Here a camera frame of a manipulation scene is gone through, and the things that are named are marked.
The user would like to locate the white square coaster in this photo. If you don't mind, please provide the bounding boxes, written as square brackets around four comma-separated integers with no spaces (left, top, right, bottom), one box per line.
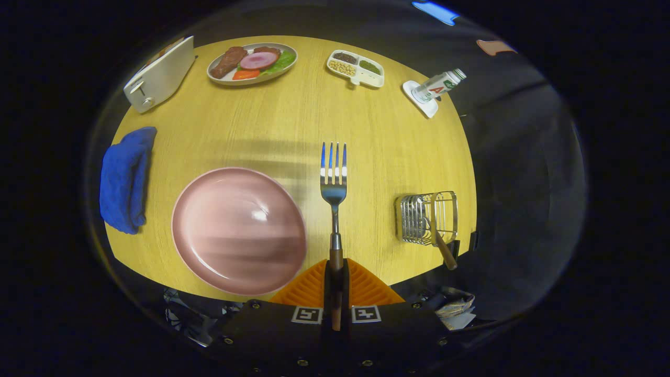
[402,80,439,119]

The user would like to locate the white divided tray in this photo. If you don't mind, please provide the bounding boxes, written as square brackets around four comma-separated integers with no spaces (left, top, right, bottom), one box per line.
[326,49,385,88]

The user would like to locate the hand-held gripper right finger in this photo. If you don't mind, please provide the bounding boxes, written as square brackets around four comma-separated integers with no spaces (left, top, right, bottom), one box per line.
[338,258,451,377]

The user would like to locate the pink plate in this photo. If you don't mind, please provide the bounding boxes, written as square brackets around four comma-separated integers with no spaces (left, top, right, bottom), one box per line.
[171,167,308,296]

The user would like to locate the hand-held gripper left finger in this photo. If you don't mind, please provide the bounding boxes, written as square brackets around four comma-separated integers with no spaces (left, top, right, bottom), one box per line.
[222,258,336,377]

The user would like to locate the pink ham slice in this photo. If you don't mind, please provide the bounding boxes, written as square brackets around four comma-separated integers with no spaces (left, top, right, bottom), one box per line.
[240,51,279,70]

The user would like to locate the blue cloth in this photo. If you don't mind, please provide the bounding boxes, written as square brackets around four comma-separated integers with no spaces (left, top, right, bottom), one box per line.
[99,126,158,235]

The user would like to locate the metal fork wooden handle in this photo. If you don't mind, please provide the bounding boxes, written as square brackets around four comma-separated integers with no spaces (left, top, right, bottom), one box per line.
[320,141,349,331]

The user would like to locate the white toaster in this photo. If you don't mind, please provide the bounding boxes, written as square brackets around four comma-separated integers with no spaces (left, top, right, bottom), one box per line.
[123,36,195,114]

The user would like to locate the crumpled plastic bag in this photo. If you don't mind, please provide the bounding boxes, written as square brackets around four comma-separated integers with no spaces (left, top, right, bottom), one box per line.
[434,287,476,330]

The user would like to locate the metal wire rack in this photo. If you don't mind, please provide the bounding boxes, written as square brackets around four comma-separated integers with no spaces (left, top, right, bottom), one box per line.
[395,191,459,246]

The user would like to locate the large brown steak piece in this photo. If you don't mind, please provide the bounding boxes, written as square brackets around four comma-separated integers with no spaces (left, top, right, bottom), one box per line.
[210,47,248,79]

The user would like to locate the green lettuce leaf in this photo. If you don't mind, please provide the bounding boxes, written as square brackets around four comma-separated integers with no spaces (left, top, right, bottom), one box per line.
[264,50,296,74]

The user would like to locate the white labelled bottle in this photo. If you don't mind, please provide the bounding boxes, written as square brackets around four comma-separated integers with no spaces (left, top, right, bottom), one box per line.
[411,68,467,104]

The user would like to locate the metal spoon wooden handle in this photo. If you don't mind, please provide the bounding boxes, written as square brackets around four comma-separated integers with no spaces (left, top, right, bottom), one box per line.
[430,192,458,271]

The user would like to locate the grey food plate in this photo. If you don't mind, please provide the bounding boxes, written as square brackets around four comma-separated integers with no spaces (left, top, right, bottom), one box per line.
[207,42,298,86]

